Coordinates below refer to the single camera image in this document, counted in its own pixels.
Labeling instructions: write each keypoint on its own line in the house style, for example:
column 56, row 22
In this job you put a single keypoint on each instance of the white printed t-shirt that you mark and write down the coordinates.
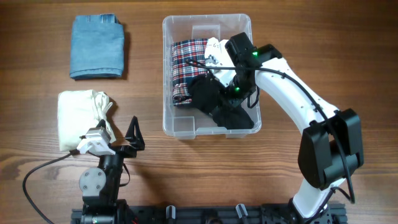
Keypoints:
column 216, row 55

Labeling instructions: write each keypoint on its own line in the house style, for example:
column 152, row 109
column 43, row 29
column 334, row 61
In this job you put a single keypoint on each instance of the black garment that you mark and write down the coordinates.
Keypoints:
column 206, row 97

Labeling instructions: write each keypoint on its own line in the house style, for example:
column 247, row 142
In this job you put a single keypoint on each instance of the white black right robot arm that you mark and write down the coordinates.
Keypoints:
column 331, row 146

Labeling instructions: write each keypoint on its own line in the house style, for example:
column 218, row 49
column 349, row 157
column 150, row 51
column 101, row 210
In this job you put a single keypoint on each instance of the cream cloth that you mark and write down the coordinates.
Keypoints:
column 77, row 112

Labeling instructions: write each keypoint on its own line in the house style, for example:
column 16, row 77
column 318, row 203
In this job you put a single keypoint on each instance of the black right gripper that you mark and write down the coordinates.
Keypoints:
column 234, row 100

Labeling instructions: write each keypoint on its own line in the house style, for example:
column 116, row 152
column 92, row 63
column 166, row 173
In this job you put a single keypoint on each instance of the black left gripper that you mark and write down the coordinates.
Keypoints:
column 137, row 141

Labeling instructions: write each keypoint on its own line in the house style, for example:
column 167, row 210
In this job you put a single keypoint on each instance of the blue denim jeans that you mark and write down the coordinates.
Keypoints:
column 97, row 47

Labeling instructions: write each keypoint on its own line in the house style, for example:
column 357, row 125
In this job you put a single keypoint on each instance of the clear plastic storage container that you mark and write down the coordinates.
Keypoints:
column 188, row 123

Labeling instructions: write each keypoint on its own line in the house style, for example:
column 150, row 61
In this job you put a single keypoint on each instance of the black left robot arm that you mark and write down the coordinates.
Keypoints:
column 100, row 185

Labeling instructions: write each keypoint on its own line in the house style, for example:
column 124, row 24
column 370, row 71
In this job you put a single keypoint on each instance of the plaid flannel shirt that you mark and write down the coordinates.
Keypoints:
column 182, row 72

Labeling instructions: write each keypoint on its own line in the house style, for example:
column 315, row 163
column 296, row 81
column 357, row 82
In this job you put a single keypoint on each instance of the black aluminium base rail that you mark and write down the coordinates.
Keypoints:
column 265, row 214

